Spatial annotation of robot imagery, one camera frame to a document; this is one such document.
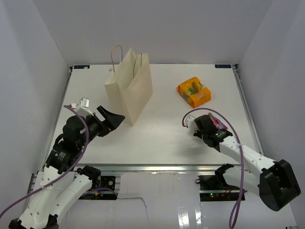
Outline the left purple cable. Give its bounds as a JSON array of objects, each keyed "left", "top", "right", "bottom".
[{"left": 0, "top": 104, "right": 118, "bottom": 215}]

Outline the aluminium front rail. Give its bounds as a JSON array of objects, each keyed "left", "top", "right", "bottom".
[{"left": 42, "top": 163, "right": 246, "bottom": 173}]

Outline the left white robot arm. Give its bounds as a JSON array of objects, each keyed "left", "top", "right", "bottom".
[{"left": 9, "top": 104, "right": 125, "bottom": 229}]

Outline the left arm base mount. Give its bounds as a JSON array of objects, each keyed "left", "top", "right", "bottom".
[{"left": 79, "top": 176, "right": 120, "bottom": 200}]

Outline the blue table label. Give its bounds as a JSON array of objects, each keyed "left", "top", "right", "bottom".
[
  {"left": 214, "top": 64, "right": 231, "bottom": 69},
  {"left": 73, "top": 65, "right": 90, "bottom": 69}
]

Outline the left blue table label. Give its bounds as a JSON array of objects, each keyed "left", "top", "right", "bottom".
[{"left": 73, "top": 65, "right": 90, "bottom": 69}]

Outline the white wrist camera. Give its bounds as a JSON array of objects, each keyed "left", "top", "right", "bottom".
[
  {"left": 183, "top": 114, "right": 197, "bottom": 132},
  {"left": 71, "top": 97, "right": 93, "bottom": 118}
]

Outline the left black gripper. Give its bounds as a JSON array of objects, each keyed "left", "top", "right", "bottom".
[{"left": 78, "top": 105, "right": 125, "bottom": 148}]

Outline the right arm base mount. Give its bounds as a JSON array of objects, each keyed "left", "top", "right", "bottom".
[{"left": 195, "top": 175, "right": 239, "bottom": 202}]

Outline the orange snack pack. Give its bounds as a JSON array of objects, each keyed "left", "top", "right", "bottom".
[{"left": 177, "top": 77, "right": 212, "bottom": 108}]

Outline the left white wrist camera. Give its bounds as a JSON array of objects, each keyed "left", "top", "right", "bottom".
[{"left": 71, "top": 97, "right": 93, "bottom": 118}]

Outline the purple Fox's candy bag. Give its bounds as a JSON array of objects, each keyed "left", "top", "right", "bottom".
[{"left": 208, "top": 113, "right": 228, "bottom": 130}]

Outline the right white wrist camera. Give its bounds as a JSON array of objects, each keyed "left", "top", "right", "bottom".
[{"left": 183, "top": 114, "right": 197, "bottom": 132}]

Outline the right blue table label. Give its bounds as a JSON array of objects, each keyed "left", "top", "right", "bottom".
[{"left": 214, "top": 64, "right": 231, "bottom": 69}]

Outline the beige paper bag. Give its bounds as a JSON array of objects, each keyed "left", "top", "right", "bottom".
[{"left": 104, "top": 49, "right": 153, "bottom": 126}]

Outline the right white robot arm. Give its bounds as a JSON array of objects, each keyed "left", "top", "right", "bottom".
[{"left": 186, "top": 115, "right": 301, "bottom": 211}]

